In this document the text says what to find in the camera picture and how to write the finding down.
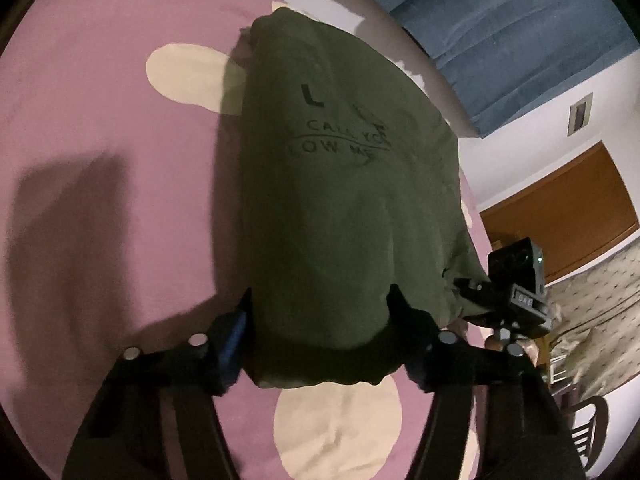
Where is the patterned beige curtain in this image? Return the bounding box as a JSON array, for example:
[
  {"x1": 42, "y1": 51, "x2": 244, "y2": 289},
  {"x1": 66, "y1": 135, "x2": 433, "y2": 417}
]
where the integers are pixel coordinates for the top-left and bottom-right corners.
[{"x1": 547, "y1": 240, "x2": 640, "y2": 399}]

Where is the olive green jacket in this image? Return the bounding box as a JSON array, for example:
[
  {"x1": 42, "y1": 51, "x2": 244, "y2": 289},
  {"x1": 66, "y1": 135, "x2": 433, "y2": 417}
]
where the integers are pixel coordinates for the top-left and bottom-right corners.
[{"x1": 240, "y1": 8, "x2": 486, "y2": 388}]

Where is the pink polka dot bedsheet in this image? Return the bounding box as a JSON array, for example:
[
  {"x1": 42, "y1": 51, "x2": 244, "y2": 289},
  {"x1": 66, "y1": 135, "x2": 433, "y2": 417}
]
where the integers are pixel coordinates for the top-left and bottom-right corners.
[{"x1": 0, "y1": 0, "x2": 490, "y2": 480}]

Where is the dark wooden chair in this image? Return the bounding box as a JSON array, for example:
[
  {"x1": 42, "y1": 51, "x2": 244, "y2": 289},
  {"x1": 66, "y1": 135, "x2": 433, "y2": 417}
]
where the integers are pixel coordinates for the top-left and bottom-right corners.
[{"x1": 551, "y1": 382, "x2": 610, "y2": 472}]

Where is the wall switch plate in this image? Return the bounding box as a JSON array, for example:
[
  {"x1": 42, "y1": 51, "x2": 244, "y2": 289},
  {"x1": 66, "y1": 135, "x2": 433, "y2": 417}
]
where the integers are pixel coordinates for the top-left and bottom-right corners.
[{"x1": 567, "y1": 93, "x2": 593, "y2": 136}]

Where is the blue curtain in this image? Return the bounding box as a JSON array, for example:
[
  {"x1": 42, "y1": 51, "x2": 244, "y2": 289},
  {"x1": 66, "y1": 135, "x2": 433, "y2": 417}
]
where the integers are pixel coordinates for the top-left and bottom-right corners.
[{"x1": 374, "y1": 0, "x2": 639, "y2": 138}]

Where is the brown wooden door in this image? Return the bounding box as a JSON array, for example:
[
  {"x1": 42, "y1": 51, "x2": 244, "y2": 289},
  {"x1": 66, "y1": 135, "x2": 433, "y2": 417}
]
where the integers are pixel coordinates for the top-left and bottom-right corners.
[{"x1": 480, "y1": 142, "x2": 639, "y2": 283}]

